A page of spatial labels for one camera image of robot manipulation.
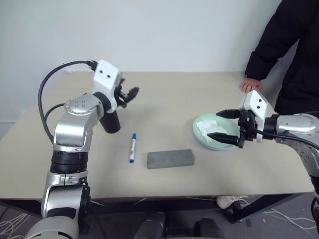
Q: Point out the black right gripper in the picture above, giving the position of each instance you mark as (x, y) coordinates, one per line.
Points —
(248, 127)

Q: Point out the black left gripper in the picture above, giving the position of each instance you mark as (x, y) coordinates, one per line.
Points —
(121, 98)

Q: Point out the light green plastic plate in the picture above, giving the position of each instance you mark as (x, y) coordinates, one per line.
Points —
(231, 128)

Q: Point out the white tissue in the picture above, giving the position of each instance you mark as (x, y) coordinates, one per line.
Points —
(210, 127)

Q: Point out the person's black-sleeved right forearm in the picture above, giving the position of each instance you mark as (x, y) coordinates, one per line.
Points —
(260, 64)

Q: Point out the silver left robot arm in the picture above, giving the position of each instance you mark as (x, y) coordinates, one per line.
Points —
(72, 129)

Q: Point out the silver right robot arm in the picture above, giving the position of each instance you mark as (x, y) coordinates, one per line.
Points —
(294, 124)

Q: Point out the person's right hand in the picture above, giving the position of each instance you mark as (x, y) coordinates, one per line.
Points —
(250, 84)

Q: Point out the blue plastic plate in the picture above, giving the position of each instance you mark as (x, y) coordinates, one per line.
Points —
(219, 150)

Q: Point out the blue and white marker pen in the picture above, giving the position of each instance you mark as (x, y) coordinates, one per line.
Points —
(132, 148)

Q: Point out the grey felt eraser block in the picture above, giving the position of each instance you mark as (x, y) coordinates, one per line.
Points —
(170, 159)

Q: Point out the white sneaker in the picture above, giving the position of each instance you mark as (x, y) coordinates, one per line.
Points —
(228, 201)

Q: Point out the person in black jacket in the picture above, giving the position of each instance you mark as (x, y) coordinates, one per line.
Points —
(299, 62)

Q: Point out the dark rounded shape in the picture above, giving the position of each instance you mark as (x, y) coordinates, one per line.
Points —
(150, 225)

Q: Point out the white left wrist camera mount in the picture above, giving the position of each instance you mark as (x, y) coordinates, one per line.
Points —
(106, 74)

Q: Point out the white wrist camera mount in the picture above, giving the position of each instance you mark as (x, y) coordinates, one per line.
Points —
(106, 74)
(258, 103)

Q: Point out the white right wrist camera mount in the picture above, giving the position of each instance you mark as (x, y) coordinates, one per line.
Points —
(258, 103)

